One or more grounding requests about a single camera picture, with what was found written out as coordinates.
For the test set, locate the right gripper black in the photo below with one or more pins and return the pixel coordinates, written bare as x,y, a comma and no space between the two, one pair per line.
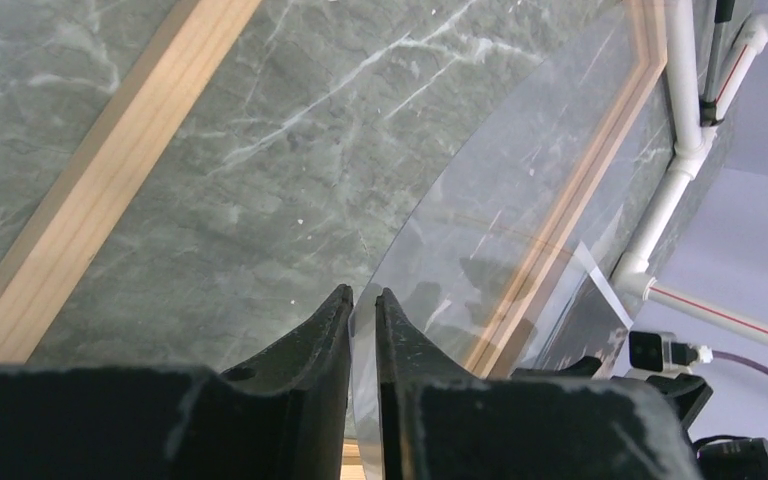
685,392

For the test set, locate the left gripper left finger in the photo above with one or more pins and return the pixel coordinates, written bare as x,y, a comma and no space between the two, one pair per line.
278,415

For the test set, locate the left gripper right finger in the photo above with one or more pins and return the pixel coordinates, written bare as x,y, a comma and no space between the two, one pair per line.
439,421

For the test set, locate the clear acrylic glazing sheet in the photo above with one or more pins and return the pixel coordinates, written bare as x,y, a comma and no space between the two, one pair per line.
475,263

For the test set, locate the wooden picture frame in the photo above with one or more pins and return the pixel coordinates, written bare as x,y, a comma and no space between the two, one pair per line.
345,69

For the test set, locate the glossy landscape photo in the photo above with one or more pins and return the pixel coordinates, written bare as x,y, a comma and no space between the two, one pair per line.
584,317

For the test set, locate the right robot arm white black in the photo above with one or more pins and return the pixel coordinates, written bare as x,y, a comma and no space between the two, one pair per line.
742,457

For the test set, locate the white PVC pipe stand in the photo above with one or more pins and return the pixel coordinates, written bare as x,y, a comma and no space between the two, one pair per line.
696,121

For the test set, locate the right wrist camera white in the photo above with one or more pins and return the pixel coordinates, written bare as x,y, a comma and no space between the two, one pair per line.
661,353

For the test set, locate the black handled hammer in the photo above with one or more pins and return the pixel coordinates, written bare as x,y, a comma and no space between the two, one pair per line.
723,15

